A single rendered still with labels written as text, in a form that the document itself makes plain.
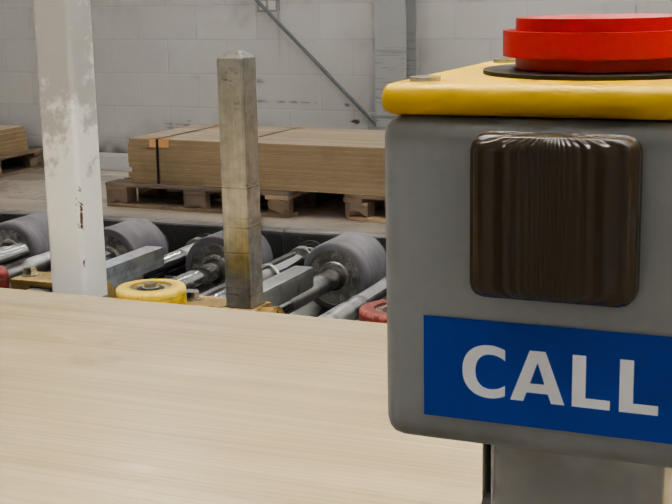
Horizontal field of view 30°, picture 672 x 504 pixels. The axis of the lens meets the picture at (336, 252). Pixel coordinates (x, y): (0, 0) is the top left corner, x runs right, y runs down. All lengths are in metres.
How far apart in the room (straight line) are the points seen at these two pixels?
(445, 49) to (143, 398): 6.81
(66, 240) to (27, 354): 0.30
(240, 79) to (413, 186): 1.27
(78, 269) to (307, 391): 0.50
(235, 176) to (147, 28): 7.20
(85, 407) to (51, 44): 0.55
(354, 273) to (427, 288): 1.67
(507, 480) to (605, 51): 0.09
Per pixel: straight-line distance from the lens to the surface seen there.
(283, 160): 6.85
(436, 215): 0.24
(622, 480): 0.26
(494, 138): 0.22
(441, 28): 7.81
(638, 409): 0.24
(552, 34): 0.24
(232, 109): 1.51
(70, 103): 1.48
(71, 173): 1.49
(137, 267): 1.87
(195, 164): 7.13
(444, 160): 0.23
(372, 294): 1.77
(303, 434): 0.98
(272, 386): 1.09
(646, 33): 0.24
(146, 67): 8.73
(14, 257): 2.04
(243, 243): 1.53
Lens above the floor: 1.24
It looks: 12 degrees down
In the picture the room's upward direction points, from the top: 1 degrees counter-clockwise
